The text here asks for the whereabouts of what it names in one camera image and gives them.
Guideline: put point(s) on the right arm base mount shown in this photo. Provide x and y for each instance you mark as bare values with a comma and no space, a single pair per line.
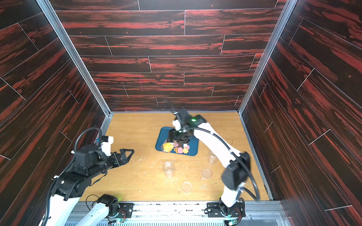
226,210

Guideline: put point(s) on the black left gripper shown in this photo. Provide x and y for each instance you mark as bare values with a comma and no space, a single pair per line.
119,162

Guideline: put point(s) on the clear jar with yellow cookies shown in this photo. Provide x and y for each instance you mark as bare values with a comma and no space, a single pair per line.
167,148

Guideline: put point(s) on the aluminium frame post left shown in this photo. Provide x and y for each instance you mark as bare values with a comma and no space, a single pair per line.
64,38

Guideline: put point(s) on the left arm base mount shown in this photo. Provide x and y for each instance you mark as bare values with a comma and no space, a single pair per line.
118,212

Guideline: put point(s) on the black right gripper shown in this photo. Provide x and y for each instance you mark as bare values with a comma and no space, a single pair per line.
176,135

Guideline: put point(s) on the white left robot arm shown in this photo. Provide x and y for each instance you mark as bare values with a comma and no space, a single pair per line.
89,162

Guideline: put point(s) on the aluminium frame post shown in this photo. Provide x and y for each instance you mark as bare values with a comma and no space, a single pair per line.
64,38
280,25

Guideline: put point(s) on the clear jar with mixed cookies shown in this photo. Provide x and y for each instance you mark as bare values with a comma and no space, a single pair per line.
169,170

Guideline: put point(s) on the teal plastic tray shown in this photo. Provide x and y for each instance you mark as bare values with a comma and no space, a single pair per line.
163,135

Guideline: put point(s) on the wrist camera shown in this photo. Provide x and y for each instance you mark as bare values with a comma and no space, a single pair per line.
182,119
106,142

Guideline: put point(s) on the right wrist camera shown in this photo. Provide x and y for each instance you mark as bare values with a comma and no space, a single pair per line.
182,119

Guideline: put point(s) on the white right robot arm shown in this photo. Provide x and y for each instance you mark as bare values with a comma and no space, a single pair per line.
237,164

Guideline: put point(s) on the clear jar with pink cookie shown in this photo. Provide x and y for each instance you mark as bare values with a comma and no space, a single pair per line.
212,158

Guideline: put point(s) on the aluminium frame post right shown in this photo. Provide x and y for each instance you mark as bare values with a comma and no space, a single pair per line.
280,25

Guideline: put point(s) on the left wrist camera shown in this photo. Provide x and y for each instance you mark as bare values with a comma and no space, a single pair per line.
106,142

